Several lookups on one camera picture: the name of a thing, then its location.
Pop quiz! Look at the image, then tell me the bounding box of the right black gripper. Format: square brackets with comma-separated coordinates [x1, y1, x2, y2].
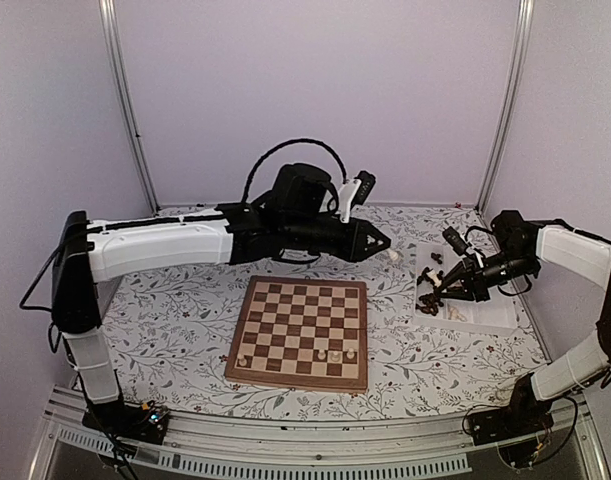
[435, 250, 537, 302]

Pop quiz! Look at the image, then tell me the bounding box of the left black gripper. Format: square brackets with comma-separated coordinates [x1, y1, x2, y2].
[285, 217, 392, 264]

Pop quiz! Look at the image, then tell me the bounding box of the wooden chess board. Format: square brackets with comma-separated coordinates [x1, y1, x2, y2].
[225, 276, 368, 394]

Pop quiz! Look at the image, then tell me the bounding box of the light king piece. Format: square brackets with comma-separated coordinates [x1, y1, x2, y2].
[427, 270, 442, 288]

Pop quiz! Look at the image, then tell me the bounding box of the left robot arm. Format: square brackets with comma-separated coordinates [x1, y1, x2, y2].
[42, 163, 391, 434]

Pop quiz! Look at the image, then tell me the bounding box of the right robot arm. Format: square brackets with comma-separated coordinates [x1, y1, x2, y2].
[434, 210, 611, 436]

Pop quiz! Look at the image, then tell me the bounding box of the pile of light chess pieces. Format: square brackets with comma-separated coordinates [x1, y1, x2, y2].
[447, 306, 468, 322]

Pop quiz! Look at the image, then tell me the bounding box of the pile of dark chess pieces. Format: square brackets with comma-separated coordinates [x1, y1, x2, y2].
[416, 251, 444, 317]

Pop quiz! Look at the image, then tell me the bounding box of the white plastic tray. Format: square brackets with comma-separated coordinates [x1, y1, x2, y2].
[409, 242, 518, 337]

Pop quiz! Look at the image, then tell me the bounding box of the floral patterned table mat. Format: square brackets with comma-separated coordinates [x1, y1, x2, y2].
[72, 203, 554, 420]

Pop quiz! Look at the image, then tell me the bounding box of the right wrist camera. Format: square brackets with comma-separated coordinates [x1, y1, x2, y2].
[442, 226, 484, 265]

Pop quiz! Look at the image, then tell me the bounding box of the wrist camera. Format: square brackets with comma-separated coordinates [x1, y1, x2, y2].
[338, 170, 376, 223]
[442, 226, 484, 265]

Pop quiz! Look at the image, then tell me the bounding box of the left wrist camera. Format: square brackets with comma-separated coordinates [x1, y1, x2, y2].
[338, 170, 376, 223]

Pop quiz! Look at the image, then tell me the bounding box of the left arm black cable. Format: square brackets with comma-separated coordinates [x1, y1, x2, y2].
[242, 138, 349, 201]

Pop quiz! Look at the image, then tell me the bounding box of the right aluminium frame post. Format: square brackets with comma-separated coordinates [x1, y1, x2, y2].
[476, 0, 535, 214]

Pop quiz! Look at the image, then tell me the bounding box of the aluminium frame post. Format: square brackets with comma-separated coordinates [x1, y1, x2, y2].
[476, 0, 535, 214]
[98, 0, 160, 213]

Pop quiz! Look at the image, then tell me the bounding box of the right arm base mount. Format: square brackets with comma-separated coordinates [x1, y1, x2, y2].
[461, 401, 554, 469]

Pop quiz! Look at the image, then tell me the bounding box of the front aluminium rail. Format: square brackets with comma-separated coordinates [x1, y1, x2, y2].
[29, 387, 611, 479]

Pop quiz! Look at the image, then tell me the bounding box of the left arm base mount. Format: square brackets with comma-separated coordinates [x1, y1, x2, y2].
[82, 398, 170, 445]

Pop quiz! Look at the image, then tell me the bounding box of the left aluminium frame post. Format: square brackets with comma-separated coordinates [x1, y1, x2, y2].
[98, 0, 160, 213]

